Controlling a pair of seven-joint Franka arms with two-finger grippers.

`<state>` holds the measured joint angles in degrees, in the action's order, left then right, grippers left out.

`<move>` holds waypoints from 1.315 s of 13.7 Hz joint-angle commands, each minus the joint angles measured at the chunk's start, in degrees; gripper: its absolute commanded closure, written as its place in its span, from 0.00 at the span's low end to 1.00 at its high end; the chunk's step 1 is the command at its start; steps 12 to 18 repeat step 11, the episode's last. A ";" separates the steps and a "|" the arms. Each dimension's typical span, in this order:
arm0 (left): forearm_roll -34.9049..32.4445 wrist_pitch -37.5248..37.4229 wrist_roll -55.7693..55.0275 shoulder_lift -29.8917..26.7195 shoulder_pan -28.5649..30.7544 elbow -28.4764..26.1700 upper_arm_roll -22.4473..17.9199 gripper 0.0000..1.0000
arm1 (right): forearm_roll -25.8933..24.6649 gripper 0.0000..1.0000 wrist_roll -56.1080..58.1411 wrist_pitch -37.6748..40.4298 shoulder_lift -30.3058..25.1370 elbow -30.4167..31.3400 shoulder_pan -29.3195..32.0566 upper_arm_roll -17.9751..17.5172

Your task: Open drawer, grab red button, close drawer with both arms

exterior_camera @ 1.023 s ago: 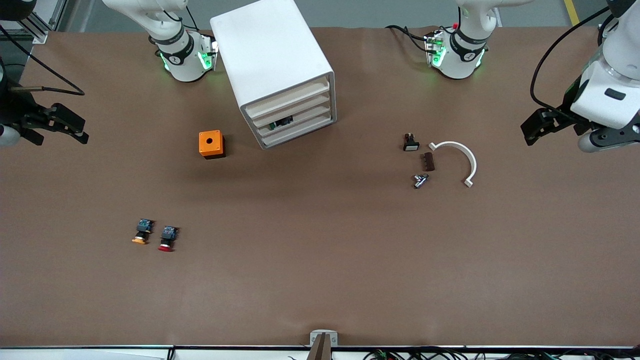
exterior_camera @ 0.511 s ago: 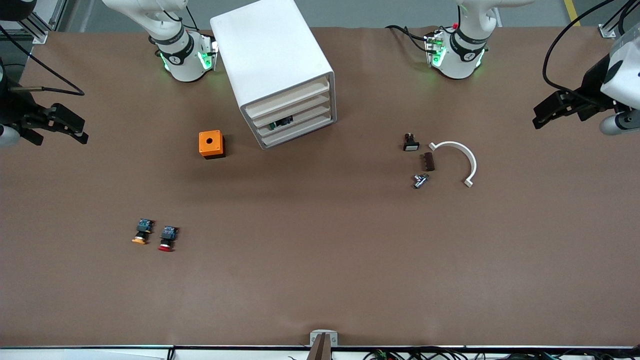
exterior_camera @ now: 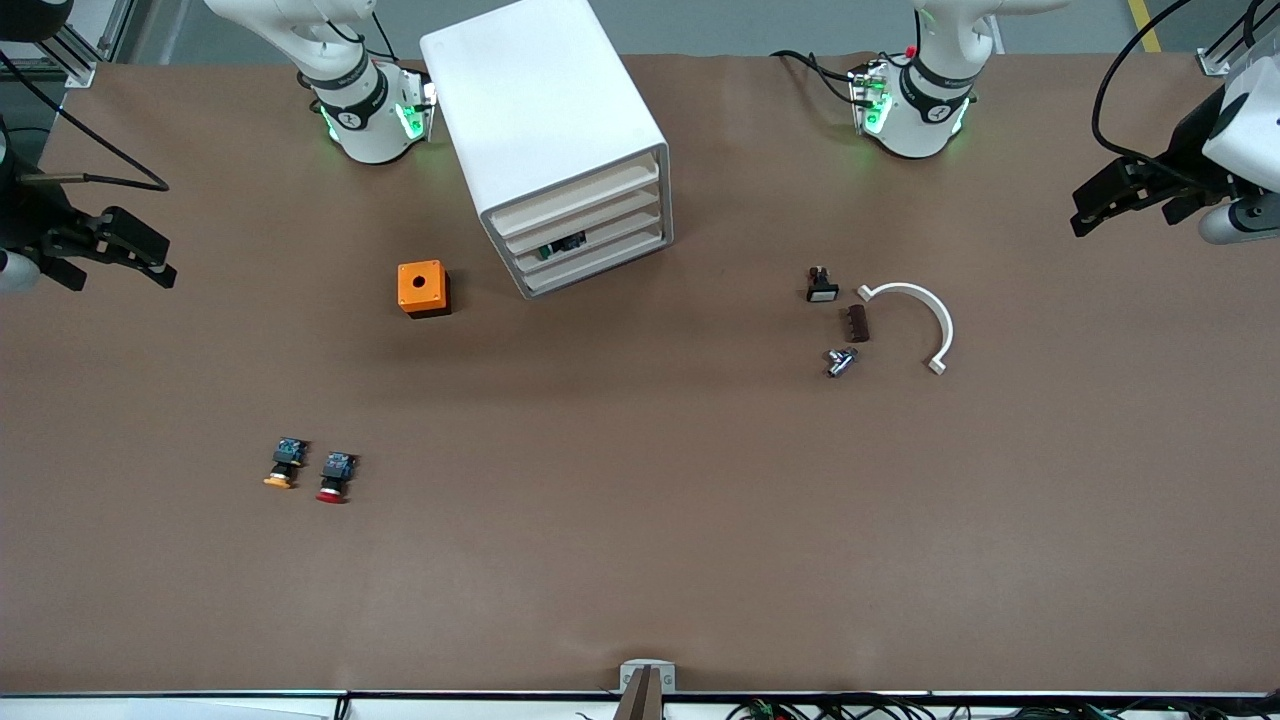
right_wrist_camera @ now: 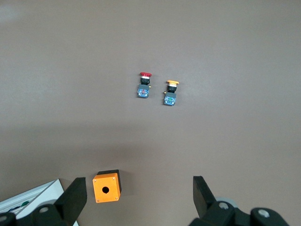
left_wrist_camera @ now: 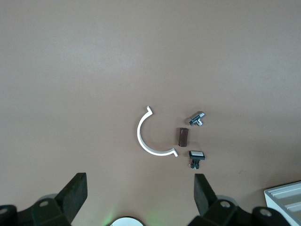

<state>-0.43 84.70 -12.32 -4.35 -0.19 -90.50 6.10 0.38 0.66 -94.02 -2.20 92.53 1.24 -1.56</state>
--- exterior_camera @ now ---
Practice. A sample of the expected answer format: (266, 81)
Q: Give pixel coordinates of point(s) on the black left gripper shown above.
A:
(1187, 152)

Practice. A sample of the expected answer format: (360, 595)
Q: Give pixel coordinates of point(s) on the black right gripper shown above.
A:
(22, 215)

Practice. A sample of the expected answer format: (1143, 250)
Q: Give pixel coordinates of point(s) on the red push button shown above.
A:
(335, 478)

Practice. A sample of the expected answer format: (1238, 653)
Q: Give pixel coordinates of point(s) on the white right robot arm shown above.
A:
(365, 120)

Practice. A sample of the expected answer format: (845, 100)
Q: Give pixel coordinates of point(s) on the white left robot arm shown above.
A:
(915, 125)

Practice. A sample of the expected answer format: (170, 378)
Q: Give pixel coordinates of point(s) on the orange push button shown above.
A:
(286, 462)

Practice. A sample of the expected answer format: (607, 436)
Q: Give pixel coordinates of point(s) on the green push button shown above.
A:
(562, 247)

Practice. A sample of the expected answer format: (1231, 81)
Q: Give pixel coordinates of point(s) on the white drawer cabinet housing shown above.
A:
(535, 100)

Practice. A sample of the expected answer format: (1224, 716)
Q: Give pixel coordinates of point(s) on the white plain drawer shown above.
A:
(610, 186)
(610, 258)

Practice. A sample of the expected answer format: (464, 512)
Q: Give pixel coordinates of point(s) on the white drawer with green button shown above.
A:
(610, 236)

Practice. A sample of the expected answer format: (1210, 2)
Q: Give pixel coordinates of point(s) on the brown terminal block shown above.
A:
(855, 324)

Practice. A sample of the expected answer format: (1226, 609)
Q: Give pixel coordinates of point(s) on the small metal connector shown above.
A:
(840, 362)

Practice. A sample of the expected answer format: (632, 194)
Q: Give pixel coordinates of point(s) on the brown table cover mat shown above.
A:
(640, 500)

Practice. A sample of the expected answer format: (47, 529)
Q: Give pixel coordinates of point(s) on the aluminium frame profile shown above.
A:
(1215, 62)
(80, 72)

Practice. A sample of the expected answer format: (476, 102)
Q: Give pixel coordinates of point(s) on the white curved bracket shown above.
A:
(930, 300)

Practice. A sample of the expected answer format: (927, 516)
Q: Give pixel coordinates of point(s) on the orange button enclosure box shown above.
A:
(420, 290)

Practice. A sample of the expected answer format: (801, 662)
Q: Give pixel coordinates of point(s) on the black switch with white face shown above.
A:
(822, 290)

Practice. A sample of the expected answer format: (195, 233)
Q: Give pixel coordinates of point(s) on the white table edge rail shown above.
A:
(200, 708)

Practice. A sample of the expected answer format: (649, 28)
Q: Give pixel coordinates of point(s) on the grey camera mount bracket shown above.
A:
(648, 690)

